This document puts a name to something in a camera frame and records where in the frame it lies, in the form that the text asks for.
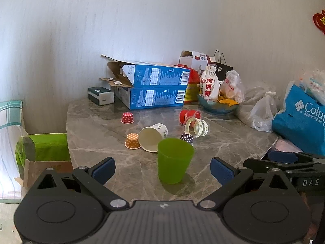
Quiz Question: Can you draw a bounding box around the green bag in box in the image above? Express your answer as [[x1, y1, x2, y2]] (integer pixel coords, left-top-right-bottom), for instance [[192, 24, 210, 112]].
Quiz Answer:
[[15, 133, 72, 162]]

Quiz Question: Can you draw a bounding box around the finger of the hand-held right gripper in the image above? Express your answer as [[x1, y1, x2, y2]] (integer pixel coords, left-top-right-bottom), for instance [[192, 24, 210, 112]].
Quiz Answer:
[[267, 150, 325, 165], [243, 158, 316, 175]]

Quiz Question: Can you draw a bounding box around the red hanging ornament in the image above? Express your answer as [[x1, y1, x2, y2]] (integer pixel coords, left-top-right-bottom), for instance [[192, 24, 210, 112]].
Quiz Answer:
[[313, 10, 325, 35]]

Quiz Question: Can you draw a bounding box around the blue shopping bag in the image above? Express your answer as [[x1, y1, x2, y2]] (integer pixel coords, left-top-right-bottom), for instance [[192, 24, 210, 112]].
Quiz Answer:
[[272, 80, 325, 156]]

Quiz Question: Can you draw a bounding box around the white and red box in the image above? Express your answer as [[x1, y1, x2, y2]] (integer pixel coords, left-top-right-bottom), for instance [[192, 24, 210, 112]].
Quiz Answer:
[[179, 50, 217, 70]]

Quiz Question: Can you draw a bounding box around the dark green tissue box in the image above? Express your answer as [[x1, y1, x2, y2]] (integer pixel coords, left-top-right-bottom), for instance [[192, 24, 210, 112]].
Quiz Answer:
[[88, 87, 115, 106]]

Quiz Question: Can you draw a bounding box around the clear printed plastic cup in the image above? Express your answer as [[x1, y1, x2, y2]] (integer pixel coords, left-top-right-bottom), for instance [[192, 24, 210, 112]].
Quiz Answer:
[[184, 118, 209, 138]]

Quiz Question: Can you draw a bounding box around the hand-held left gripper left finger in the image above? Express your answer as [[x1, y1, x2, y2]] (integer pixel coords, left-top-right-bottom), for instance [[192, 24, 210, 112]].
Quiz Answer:
[[27, 157, 129, 211]]

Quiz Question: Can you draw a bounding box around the white drawstring bag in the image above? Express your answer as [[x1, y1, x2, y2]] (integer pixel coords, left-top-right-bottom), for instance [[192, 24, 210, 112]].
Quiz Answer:
[[198, 65, 220, 102]]

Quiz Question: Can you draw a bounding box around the red plastic cup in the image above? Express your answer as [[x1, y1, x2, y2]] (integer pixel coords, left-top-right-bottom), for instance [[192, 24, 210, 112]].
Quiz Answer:
[[179, 109, 203, 126]]

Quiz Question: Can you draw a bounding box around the dark dotted paper cup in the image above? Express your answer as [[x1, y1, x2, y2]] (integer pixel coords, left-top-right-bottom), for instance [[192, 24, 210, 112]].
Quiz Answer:
[[180, 133, 195, 147]]

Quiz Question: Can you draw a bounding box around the green plastic cup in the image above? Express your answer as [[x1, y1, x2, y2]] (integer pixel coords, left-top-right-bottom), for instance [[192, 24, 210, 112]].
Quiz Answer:
[[157, 138, 195, 184]]

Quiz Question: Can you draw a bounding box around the blue glass bowl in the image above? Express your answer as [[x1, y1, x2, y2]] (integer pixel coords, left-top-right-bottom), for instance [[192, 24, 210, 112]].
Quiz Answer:
[[197, 94, 240, 115]]

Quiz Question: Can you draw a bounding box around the open blue carton box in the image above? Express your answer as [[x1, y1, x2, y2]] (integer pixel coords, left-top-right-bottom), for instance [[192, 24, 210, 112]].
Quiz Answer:
[[99, 54, 191, 89]]

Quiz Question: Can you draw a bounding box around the red tin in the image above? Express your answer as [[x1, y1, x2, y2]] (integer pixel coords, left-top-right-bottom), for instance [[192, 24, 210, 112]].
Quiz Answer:
[[184, 69, 203, 104]]

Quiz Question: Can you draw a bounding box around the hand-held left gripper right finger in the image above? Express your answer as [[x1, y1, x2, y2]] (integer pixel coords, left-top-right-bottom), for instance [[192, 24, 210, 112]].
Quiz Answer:
[[196, 157, 296, 211]]

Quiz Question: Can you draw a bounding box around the red dotted paper cup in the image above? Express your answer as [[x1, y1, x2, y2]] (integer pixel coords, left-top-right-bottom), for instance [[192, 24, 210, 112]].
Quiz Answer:
[[121, 112, 135, 124]]

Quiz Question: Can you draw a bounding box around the yellow snack packet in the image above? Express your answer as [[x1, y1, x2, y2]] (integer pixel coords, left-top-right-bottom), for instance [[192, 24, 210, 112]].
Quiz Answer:
[[218, 97, 239, 107]]

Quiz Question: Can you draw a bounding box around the white paper cup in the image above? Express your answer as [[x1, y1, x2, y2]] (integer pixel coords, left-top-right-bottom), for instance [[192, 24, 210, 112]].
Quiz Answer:
[[138, 123, 169, 153]]

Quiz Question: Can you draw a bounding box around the plaid cloth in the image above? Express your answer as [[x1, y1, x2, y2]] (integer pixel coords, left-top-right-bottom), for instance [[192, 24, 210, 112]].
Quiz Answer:
[[0, 100, 25, 128]]

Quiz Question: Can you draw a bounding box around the closed blue carton box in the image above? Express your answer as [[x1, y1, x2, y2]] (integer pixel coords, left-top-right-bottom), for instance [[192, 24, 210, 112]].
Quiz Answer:
[[112, 85, 188, 110]]

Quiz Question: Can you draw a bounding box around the brown cardboard box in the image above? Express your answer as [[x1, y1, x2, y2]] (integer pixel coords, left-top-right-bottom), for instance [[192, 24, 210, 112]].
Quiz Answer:
[[24, 158, 75, 192]]

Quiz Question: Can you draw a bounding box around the orange dotted paper cup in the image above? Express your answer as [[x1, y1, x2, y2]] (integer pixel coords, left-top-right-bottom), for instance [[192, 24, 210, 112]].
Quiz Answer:
[[125, 133, 142, 150]]

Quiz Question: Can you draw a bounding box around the white plastic bag red print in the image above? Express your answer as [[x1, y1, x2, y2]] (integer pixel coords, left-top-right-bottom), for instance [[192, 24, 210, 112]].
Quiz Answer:
[[219, 70, 246, 103]]

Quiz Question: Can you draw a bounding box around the black paper bag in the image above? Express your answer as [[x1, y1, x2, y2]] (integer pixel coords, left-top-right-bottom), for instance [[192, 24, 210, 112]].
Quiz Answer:
[[212, 49, 233, 82]]

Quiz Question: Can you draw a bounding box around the clear plastic bag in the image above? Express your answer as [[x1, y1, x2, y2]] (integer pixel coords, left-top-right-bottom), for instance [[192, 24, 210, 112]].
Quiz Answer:
[[238, 81, 281, 133]]

